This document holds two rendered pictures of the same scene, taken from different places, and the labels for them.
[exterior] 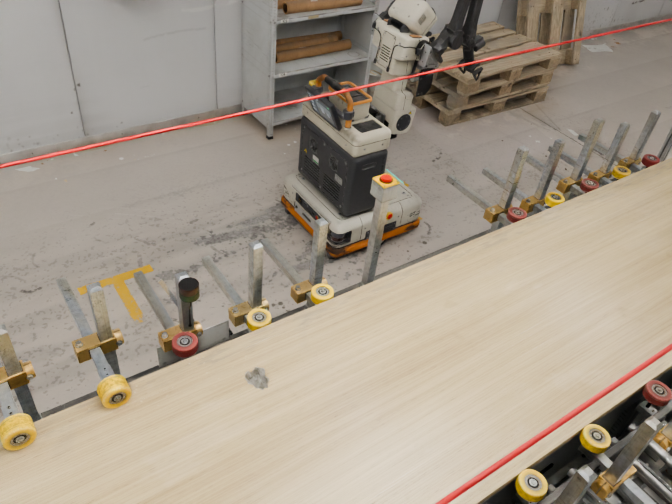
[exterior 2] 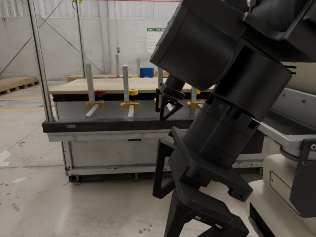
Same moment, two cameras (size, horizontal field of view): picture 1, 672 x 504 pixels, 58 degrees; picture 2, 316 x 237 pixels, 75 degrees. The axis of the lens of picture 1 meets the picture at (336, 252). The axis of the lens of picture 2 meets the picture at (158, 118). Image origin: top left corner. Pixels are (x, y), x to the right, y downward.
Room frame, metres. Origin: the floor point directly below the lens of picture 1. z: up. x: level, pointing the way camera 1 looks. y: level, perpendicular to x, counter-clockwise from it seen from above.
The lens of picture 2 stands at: (3.81, -0.27, 1.18)
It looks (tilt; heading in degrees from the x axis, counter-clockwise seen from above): 18 degrees down; 214
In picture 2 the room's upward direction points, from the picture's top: straight up
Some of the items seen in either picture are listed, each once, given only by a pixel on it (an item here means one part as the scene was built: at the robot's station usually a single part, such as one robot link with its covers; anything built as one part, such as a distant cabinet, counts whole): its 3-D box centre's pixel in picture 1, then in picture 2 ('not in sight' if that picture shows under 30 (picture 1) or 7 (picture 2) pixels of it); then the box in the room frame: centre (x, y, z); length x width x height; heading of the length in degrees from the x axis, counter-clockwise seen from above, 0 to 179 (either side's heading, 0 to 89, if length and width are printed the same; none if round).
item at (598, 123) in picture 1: (581, 164); (160, 87); (2.57, -1.10, 0.94); 0.04 x 0.04 x 0.48; 39
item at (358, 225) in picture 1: (351, 201); not in sight; (3.11, -0.05, 0.16); 0.67 x 0.64 x 0.25; 129
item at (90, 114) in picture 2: (612, 155); (95, 109); (2.93, -1.40, 0.81); 0.43 x 0.03 x 0.04; 39
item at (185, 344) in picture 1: (185, 351); not in sight; (1.22, 0.43, 0.85); 0.08 x 0.08 x 0.11
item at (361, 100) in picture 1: (349, 101); not in sight; (3.04, 0.04, 0.87); 0.23 x 0.15 x 0.11; 39
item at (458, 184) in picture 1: (480, 201); not in sight; (2.30, -0.62, 0.83); 0.43 x 0.03 x 0.04; 39
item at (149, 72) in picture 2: not in sight; (146, 78); (-1.83, -4.61, 0.36); 0.59 x 0.57 x 0.73; 39
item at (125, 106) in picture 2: (599, 176); (130, 106); (2.71, -1.28, 0.80); 0.14 x 0.06 x 0.05; 129
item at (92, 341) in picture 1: (98, 343); not in sight; (1.13, 0.66, 0.95); 0.14 x 0.06 x 0.05; 129
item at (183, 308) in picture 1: (186, 328); not in sight; (1.30, 0.45, 0.87); 0.04 x 0.04 x 0.48; 39
